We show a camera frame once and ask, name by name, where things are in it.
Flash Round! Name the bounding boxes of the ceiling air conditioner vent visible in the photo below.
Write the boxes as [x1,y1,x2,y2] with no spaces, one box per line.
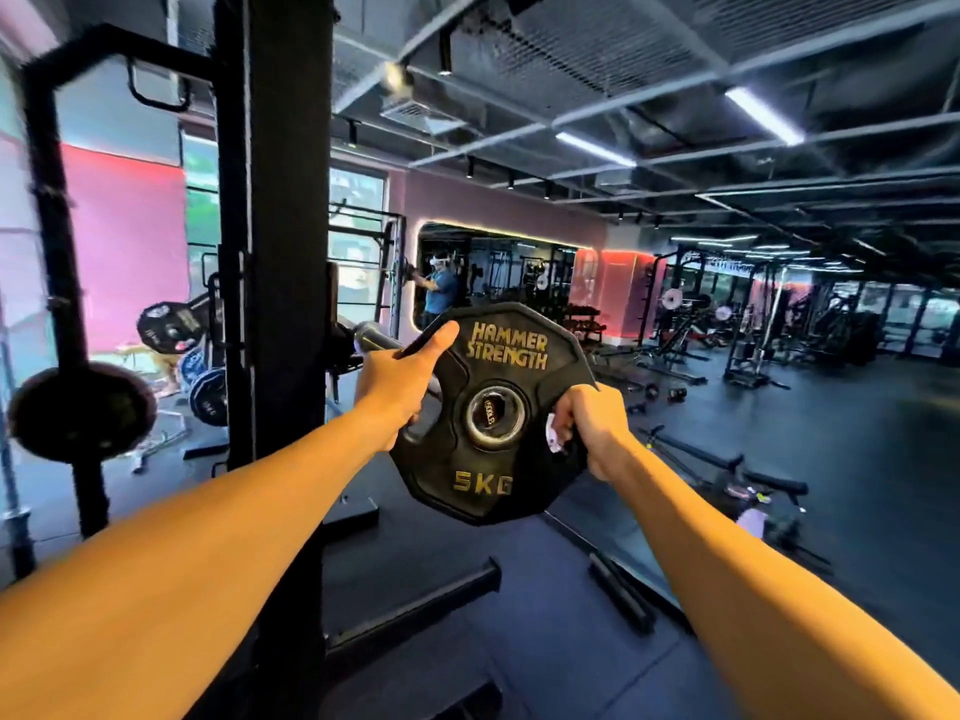
[378,96,468,137]

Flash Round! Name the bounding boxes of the black squat rack white plate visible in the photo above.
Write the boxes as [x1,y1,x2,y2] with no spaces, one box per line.
[636,247,712,388]

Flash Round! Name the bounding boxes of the wall mirror with lit frame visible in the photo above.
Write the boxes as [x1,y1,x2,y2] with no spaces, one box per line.
[414,221,580,347]

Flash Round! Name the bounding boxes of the long ceiling light strip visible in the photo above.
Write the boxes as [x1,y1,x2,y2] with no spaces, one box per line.
[723,85,807,148]
[554,130,639,169]

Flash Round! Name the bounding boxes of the black floor bar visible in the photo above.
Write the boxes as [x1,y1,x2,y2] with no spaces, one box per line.
[587,551,659,637]

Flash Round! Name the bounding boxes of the person's right hand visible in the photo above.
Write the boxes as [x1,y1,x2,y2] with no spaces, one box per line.
[551,383,639,484]

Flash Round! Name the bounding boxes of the large black weight plate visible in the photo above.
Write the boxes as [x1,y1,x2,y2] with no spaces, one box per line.
[7,361,159,466]

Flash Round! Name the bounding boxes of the black plate with white label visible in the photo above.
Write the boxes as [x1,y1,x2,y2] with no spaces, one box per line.
[136,300,209,356]

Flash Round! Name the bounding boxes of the black weight plate blue rim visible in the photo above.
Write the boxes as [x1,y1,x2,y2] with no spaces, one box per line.
[188,366,229,429]

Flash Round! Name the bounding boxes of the black flat workout bench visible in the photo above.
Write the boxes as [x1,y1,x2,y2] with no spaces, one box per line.
[643,424,811,518]

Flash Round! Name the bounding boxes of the dumbbell rack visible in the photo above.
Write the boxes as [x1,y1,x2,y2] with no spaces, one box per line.
[561,304,609,347]

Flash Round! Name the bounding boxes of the black weight plate yellow print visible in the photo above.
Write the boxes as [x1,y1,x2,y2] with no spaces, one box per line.
[389,301,598,527]

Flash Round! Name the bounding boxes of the person's left hand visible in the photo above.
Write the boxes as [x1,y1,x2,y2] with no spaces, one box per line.
[352,320,460,452]

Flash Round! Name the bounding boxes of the black cable machine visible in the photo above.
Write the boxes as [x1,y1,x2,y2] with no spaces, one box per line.
[723,262,793,391]

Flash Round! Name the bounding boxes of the person's right forearm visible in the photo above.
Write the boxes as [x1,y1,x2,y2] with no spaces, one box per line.
[604,440,960,720]

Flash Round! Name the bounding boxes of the black power rack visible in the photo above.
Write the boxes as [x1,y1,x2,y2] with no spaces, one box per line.
[21,0,504,720]

